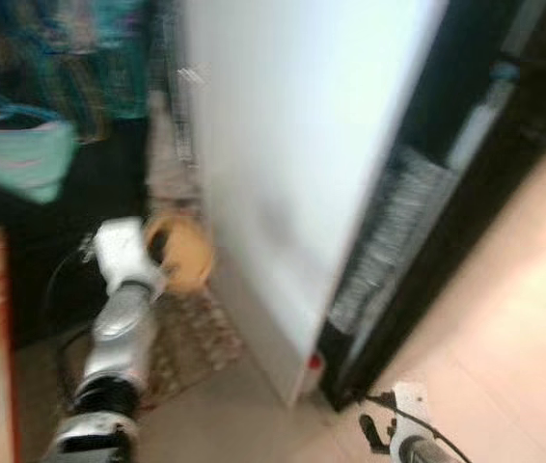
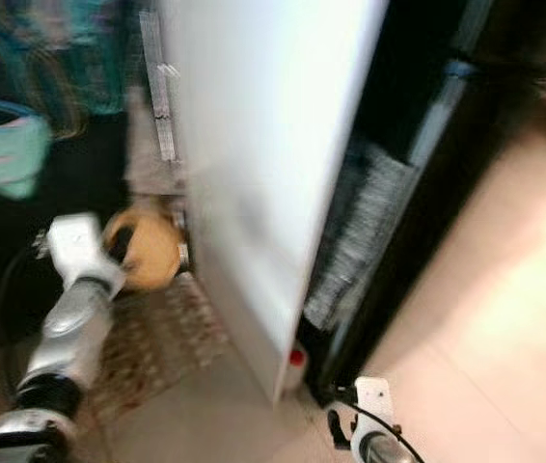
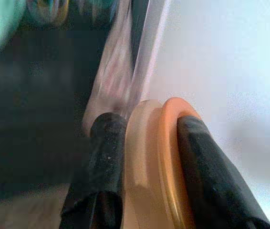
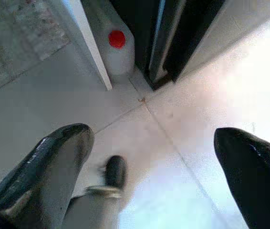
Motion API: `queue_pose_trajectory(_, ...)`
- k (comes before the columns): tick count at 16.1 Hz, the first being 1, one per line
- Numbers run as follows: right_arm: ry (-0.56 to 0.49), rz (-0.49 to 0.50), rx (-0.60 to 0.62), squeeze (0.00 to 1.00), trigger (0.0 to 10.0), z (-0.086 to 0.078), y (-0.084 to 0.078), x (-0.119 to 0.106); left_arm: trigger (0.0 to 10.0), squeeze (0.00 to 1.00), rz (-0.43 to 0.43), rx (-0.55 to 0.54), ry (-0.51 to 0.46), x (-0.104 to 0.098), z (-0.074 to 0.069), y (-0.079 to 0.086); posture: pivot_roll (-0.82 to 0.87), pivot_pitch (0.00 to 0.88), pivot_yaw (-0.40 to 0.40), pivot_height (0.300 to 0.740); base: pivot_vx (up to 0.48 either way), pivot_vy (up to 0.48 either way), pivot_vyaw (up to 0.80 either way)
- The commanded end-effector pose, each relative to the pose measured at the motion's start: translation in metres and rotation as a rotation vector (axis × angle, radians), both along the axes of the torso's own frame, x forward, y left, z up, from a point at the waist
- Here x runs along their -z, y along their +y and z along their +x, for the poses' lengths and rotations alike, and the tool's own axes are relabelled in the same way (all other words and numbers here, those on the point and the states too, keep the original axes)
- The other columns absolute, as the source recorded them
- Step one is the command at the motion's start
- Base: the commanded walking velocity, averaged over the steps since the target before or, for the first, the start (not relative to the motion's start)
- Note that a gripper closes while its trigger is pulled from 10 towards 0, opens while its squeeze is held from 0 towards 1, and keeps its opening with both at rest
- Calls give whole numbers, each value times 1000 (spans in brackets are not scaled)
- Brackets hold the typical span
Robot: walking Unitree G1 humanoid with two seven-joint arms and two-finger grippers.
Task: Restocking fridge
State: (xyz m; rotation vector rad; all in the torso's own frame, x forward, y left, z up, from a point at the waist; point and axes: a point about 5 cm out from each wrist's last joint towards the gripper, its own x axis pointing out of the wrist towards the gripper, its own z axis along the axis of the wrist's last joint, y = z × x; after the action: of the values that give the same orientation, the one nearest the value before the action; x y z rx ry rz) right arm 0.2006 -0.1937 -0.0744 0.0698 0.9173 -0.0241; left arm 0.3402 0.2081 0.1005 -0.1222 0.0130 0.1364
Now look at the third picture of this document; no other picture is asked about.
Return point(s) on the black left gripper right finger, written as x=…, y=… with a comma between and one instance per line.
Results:
x=211, y=171

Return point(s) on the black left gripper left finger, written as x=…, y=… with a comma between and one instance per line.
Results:
x=106, y=152

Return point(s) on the white fridge door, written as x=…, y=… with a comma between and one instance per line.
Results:
x=221, y=59

